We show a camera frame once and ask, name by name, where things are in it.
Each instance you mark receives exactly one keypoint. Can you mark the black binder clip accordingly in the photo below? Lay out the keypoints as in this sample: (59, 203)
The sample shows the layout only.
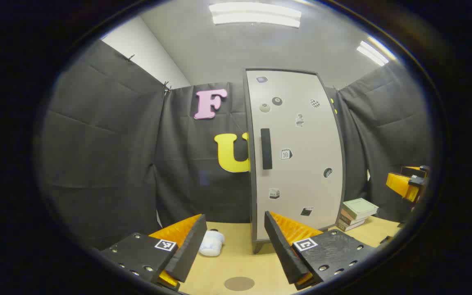
(130, 57)
(166, 87)

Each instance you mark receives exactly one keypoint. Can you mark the ceiling light panel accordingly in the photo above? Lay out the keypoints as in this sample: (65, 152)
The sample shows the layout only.
(373, 53)

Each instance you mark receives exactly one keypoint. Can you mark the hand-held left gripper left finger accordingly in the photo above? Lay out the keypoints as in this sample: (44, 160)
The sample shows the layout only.
(191, 250)

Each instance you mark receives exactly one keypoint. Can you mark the black backdrop cloth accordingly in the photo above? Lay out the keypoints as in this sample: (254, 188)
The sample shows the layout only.
(96, 164)

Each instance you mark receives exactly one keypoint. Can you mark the beige cabinet door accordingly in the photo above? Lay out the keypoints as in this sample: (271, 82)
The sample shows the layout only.
(305, 192)

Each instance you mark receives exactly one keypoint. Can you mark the white book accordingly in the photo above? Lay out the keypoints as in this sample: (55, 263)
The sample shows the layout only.
(348, 226)

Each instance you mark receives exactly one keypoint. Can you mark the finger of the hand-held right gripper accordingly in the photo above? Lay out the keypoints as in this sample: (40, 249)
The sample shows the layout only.
(400, 184)
(414, 170)

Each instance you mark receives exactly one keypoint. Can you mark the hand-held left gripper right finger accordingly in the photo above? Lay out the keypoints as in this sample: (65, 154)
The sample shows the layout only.
(281, 250)

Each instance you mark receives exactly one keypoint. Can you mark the brown book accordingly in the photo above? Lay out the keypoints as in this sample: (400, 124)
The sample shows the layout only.
(348, 217)

